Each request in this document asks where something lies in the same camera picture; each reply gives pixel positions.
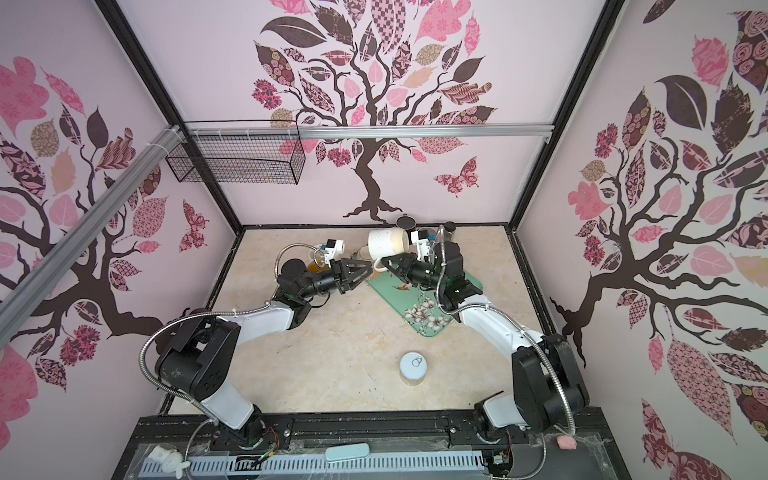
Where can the green floral tray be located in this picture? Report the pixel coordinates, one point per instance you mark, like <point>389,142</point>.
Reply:
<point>417,307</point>

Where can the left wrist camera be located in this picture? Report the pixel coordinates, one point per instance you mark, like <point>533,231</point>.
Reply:
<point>333,249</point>

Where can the back aluminium rail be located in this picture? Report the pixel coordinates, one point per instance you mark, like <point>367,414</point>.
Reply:
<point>376,132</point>

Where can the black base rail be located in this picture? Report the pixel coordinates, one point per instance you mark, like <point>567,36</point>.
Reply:
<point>513,453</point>

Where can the orange cream scalloped mug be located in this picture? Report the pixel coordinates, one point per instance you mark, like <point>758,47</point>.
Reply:
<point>317,262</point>

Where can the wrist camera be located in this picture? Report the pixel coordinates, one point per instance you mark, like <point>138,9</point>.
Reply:
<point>333,249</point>
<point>423,240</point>

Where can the white slotted cable duct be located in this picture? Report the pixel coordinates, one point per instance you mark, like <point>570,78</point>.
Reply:
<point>316,465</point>

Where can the aluminium rail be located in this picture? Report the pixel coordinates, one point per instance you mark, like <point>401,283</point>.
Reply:
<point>376,132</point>
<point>24,299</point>

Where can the white power plug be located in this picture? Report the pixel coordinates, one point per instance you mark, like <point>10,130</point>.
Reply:
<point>170,460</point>

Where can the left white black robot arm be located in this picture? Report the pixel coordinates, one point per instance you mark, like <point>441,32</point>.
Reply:
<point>197,359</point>

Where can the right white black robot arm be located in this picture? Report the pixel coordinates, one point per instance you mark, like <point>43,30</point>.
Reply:
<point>547,385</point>

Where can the cream speckled mug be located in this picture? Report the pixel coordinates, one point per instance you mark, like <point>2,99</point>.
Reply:
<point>385,243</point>

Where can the pink sponge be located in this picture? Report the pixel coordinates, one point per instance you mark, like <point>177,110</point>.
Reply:
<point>566,442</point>

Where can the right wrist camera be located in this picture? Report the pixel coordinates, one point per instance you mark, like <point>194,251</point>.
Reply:
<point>423,240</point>

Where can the light blue eraser block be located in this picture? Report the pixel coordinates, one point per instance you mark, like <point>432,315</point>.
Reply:
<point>348,452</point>

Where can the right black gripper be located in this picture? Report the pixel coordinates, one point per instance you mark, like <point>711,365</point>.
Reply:
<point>409,264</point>

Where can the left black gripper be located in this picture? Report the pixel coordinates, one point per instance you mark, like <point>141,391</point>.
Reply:
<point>340,269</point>

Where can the black wire basket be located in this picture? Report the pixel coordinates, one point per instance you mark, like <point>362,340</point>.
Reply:
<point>259,152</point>

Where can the black mug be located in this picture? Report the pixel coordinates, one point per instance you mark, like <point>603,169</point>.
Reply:
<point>406,222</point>

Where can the left aluminium rail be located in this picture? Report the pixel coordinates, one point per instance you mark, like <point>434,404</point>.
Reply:
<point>24,299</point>

